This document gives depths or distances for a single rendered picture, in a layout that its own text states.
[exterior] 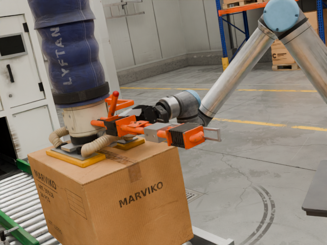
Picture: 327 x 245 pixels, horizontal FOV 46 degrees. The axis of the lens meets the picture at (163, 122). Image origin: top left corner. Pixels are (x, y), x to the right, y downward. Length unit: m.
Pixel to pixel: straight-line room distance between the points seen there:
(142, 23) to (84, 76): 10.91
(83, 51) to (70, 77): 0.11
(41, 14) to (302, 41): 0.92
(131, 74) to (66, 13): 10.37
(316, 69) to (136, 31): 10.92
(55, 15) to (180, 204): 0.85
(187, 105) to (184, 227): 0.49
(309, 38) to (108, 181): 0.84
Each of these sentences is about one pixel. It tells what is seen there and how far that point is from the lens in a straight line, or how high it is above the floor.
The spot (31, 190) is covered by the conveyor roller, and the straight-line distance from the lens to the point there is 3.07.
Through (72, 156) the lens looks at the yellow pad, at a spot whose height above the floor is 1.11.
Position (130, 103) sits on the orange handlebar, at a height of 1.22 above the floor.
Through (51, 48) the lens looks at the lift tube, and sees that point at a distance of 1.52.
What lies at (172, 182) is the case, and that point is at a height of 0.95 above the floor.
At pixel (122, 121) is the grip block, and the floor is 1.23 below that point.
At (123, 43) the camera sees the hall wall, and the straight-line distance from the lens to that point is 11.90.
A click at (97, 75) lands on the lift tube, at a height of 1.39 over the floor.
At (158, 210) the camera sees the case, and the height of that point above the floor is 0.87.
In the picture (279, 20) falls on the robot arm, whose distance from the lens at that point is 1.42.
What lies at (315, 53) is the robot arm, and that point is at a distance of 1.44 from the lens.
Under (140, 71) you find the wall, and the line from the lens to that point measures 12.02.
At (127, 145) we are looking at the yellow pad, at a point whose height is 1.10.
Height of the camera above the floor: 1.54
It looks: 14 degrees down
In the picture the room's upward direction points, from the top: 11 degrees counter-clockwise
